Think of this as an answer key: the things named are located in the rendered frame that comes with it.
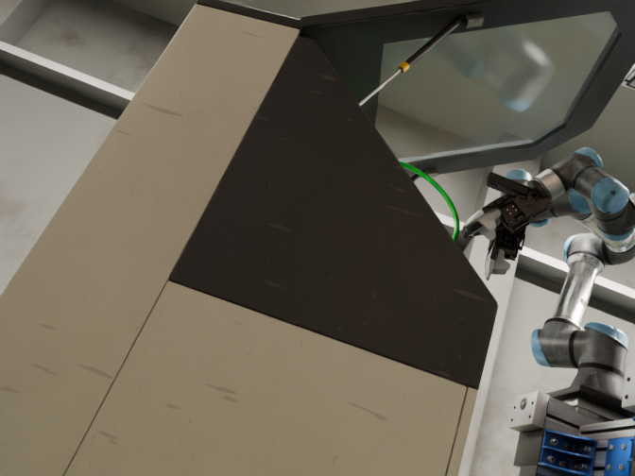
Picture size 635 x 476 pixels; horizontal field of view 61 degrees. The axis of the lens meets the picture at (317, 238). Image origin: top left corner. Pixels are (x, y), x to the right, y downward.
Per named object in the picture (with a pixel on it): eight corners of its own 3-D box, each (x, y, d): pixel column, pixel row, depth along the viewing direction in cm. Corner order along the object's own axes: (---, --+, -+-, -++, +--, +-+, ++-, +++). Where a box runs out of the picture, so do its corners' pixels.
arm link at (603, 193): (639, 209, 130) (607, 186, 138) (628, 180, 123) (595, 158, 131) (609, 229, 131) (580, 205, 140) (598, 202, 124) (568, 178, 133)
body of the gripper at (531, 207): (511, 226, 134) (554, 199, 133) (490, 200, 138) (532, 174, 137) (510, 235, 141) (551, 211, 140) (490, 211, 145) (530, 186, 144)
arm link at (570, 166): (604, 154, 131) (580, 139, 138) (564, 179, 132) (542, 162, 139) (608, 177, 136) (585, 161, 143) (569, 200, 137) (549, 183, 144)
